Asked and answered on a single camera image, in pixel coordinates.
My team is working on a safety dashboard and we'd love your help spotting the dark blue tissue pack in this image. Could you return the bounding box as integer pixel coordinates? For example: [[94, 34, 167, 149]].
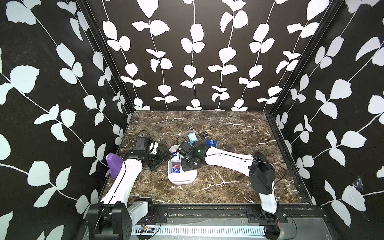
[[206, 139, 217, 148]]

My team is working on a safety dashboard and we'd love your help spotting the white storage box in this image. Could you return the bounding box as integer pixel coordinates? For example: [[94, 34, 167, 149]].
[[168, 145, 198, 185]]

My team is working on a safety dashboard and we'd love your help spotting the purple plastic scoop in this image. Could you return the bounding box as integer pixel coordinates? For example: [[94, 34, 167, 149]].
[[106, 153, 124, 179]]

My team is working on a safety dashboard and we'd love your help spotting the light blue tissue pack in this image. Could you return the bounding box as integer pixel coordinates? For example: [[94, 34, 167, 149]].
[[188, 132, 198, 143]]

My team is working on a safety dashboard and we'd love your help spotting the white ribbed cable duct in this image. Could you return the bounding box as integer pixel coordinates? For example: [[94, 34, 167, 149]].
[[132, 225, 266, 238]]

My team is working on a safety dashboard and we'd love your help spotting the cartoon blue red tissue pack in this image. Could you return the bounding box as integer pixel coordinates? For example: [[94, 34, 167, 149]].
[[171, 162, 181, 174]]

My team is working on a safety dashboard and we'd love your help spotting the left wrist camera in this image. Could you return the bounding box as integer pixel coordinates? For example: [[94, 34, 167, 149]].
[[134, 137, 156, 152]]

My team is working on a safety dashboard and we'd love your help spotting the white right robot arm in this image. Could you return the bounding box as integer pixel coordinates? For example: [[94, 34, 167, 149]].
[[177, 142, 278, 214]]

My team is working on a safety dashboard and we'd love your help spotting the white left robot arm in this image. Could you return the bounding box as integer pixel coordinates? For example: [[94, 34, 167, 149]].
[[87, 150, 174, 240]]

